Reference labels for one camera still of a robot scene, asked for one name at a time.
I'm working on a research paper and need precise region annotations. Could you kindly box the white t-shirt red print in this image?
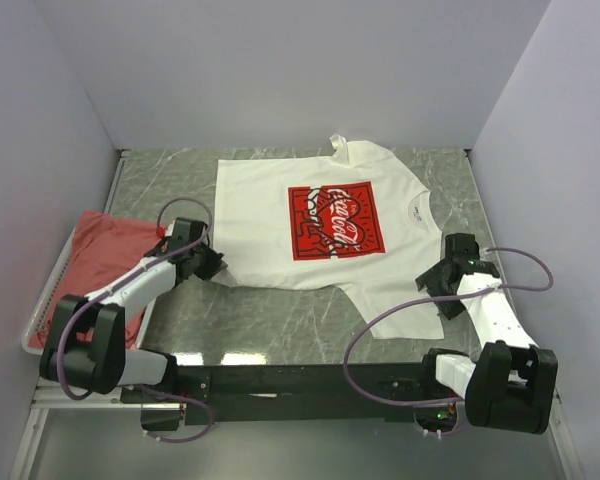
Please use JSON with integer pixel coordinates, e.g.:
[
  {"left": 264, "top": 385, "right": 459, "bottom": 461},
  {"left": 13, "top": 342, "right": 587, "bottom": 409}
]
[{"left": 213, "top": 135, "right": 444, "bottom": 340}]

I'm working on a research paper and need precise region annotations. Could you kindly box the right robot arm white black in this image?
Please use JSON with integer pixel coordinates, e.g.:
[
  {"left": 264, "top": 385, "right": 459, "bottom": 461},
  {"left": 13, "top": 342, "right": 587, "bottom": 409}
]
[{"left": 416, "top": 233, "right": 558, "bottom": 434}]

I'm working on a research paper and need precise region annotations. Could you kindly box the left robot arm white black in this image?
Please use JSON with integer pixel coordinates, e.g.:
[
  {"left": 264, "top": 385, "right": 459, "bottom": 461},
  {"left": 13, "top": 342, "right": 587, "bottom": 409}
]
[{"left": 39, "top": 217, "right": 226, "bottom": 402}]

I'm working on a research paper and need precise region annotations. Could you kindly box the red t-shirt in tray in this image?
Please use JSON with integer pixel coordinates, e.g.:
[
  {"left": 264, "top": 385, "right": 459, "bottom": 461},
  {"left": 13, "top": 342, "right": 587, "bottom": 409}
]
[{"left": 38, "top": 211, "right": 160, "bottom": 348}]

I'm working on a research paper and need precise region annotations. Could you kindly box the white plastic tray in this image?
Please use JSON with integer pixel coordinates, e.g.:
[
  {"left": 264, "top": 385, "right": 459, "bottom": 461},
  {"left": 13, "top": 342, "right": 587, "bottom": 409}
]
[{"left": 20, "top": 230, "right": 156, "bottom": 356}]

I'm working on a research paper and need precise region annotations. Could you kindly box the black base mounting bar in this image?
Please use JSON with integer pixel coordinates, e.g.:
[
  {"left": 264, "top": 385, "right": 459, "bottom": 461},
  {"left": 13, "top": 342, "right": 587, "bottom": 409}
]
[{"left": 120, "top": 363, "right": 458, "bottom": 441}]

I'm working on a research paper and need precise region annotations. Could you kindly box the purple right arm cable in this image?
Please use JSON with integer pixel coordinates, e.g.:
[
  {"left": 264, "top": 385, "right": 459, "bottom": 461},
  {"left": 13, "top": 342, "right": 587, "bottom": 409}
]
[{"left": 342, "top": 244, "right": 555, "bottom": 436}]

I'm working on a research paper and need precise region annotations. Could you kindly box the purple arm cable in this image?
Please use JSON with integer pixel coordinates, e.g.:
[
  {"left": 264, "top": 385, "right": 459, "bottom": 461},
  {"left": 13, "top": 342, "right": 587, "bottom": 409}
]
[
  {"left": 342, "top": 244, "right": 555, "bottom": 436},
  {"left": 57, "top": 197, "right": 217, "bottom": 445}
]

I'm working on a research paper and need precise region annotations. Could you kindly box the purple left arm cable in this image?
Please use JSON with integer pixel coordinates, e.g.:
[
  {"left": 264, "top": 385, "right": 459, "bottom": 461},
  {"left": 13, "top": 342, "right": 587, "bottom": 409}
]
[{"left": 57, "top": 197, "right": 217, "bottom": 445}]

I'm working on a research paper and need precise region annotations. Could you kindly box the aluminium frame rail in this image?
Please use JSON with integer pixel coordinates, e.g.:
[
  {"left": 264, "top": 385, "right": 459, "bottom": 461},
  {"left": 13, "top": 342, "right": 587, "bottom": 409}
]
[{"left": 9, "top": 364, "right": 581, "bottom": 480}]

